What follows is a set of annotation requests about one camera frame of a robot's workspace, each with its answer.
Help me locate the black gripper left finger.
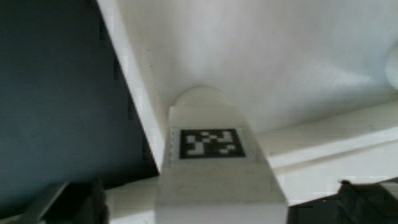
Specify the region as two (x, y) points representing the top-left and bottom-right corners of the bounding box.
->
(14, 180), (110, 224)

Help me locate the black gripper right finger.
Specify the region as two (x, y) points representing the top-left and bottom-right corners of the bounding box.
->
(287, 179), (398, 224)

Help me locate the white table leg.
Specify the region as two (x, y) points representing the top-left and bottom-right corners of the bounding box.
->
(154, 87), (287, 224)

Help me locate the white square tabletop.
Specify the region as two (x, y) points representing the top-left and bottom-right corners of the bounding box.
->
(97, 0), (398, 173)

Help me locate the white U-shaped obstacle fence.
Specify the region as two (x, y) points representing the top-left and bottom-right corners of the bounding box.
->
(0, 146), (398, 224)

